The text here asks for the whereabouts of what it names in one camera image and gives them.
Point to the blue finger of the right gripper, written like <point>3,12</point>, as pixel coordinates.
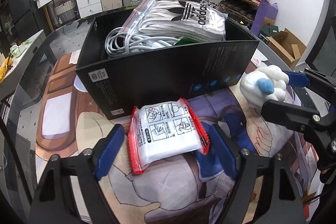
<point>297,79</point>
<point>292,117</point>

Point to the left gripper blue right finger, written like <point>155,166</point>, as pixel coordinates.
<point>279,200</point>

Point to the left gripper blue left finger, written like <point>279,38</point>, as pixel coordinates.
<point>109,153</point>

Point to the white plush toy blue spot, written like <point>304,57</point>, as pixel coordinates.
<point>263,84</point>

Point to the red white packet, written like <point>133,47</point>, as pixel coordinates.
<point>164,130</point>

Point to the bagged white adidas socks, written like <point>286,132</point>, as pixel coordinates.
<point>178,19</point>

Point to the open cardboard box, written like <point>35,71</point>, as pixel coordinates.
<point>287,46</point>

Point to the purple bag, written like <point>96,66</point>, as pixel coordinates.
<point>264,10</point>

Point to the black cardboard storage box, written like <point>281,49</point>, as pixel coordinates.
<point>118,84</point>

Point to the green packaged item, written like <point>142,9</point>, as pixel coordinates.
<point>186,41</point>

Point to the yellow bag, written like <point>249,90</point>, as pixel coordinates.
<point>5,67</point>

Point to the grey coffee table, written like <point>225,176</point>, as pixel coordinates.
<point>13,77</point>

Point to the black refrigerator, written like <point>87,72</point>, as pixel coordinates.
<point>28,19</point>

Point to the woven laundry basket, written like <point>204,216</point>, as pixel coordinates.
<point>66,12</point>

